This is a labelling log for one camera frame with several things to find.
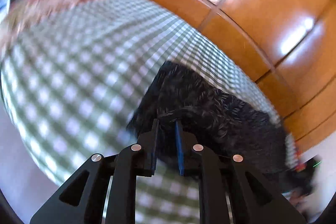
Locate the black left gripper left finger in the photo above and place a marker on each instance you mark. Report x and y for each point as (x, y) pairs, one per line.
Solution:
(102, 190)

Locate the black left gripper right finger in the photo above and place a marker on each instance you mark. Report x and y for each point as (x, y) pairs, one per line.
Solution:
(230, 191)

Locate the dark leaf-print pants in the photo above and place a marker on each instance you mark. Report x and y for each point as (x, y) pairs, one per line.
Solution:
(220, 121)

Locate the red plaid blanket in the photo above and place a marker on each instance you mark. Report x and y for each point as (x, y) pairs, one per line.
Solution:
(300, 165)

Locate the green white checkered bedsheet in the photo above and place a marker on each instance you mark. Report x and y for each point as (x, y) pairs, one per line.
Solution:
(72, 82)

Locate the orange wooden wardrobe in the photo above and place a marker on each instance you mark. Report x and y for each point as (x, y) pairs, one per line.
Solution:
(287, 47)

